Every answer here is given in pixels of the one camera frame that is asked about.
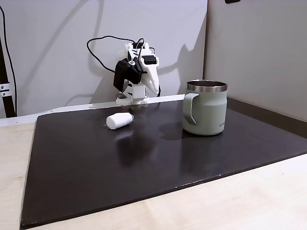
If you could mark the white gauze roll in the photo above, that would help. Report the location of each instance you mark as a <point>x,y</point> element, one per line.
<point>119,121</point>

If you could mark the sage green steel-rimmed mug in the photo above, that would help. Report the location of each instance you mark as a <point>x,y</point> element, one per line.
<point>206,115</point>

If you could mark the black table mat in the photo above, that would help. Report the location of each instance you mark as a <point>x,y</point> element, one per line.
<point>144,155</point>

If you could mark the black stand pole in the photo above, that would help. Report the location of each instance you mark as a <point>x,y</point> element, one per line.
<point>7,103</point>

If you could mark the black oval camera box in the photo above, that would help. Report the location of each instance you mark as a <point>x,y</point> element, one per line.
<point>124,74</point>

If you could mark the black wall fixture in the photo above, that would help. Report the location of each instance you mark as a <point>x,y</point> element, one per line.
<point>232,1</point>

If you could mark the white clamp bracket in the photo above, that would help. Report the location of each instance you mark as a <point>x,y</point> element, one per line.
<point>4,89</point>

